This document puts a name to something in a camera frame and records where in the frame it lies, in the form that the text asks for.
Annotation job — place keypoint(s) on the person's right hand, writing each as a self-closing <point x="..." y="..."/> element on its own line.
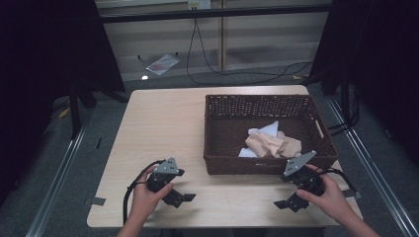
<point x="329" y="197"/>

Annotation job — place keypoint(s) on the metal floor rail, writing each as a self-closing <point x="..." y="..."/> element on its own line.
<point x="369" y="158"/>
<point x="54" y="187"/>

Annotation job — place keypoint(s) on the black curtain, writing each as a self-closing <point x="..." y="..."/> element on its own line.
<point x="49" y="49"/>
<point x="378" y="49"/>

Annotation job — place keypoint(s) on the black horizontal bar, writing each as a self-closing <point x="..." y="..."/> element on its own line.
<point x="214" y="14"/>

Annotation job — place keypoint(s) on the grey tape strip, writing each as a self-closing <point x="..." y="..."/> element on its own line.
<point x="98" y="201"/>
<point x="352" y="193"/>

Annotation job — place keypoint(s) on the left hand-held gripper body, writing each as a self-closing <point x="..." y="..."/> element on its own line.
<point x="166" y="166"/>

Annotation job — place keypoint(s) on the black tape strip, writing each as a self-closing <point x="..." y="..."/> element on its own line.
<point x="99" y="142"/>

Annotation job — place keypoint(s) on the brown wicker basket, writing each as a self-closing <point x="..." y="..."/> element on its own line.
<point x="227" y="131"/>

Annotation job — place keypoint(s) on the clear plastic packet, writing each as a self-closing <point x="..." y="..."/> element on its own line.
<point x="162" y="64"/>

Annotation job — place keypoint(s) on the black metal stand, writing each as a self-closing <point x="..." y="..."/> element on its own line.
<point x="75" y="112"/>

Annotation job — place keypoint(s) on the small white round thing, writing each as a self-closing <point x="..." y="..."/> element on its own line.
<point x="144" y="77"/>

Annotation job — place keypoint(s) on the yellow tape piece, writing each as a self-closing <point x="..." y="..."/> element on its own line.
<point x="64" y="112"/>
<point x="297" y="77"/>

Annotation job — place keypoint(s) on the beige cloth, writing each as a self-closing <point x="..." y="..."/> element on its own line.
<point x="273" y="144"/>

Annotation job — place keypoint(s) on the white cloth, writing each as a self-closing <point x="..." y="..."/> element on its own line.
<point x="270" y="129"/>

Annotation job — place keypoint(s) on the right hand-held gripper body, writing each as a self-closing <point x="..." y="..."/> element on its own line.
<point x="298" y="163"/>

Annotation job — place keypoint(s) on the white wall socket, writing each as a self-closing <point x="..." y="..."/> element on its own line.
<point x="199" y="4"/>

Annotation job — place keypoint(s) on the person's left hand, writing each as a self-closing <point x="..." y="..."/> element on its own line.
<point x="145" y="199"/>

